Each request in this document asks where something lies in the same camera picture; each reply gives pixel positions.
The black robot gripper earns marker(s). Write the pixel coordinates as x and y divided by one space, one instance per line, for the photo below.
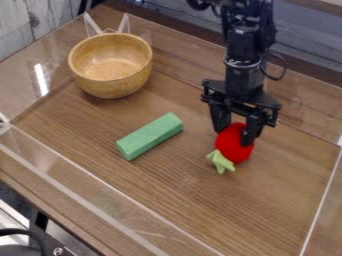
241 95

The red plush strawberry toy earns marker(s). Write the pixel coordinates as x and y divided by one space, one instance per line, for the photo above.
229 152

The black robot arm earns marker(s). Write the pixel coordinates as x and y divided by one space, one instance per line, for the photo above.
247 27

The green rectangular block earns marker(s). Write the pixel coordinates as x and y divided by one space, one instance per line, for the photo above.
149 136

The wooden bowl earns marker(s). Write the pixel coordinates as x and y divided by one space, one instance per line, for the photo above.
111 64

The clear acrylic tray wall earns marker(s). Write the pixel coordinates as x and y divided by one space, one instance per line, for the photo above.
165 204

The black table leg bracket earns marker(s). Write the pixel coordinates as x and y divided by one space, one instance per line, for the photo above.
43 241

